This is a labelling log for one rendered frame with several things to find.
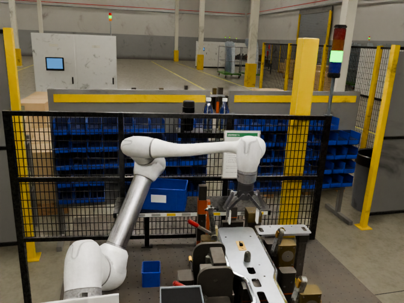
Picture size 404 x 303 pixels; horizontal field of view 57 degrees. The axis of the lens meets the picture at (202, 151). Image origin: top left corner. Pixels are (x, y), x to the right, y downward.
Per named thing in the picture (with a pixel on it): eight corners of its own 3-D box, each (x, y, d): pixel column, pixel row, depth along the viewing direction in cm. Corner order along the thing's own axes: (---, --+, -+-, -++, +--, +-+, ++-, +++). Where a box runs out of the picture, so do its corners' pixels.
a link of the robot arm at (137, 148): (153, 131, 181) (162, 143, 193) (121, 128, 187) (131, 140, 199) (146, 156, 176) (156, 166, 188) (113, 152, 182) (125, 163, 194)
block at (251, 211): (257, 269, 214) (262, 212, 204) (243, 269, 213) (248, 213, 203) (254, 261, 222) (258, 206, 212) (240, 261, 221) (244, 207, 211)
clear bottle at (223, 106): (229, 131, 228) (231, 99, 222) (218, 131, 227) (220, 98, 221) (227, 128, 234) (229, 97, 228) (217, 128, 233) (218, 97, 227)
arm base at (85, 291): (59, 303, 142) (60, 288, 145) (59, 310, 160) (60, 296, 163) (108, 297, 148) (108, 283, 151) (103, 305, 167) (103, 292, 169)
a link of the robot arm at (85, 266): (55, 293, 153) (56, 240, 163) (79, 296, 169) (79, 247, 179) (90, 285, 150) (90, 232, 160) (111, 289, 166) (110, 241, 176)
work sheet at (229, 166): (257, 178, 232) (261, 130, 223) (221, 178, 229) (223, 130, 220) (255, 177, 234) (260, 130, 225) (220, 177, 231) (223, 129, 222)
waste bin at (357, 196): (398, 214, 455) (410, 159, 435) (363, 217, 443) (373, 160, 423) (371, 198, 502) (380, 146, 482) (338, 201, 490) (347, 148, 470)
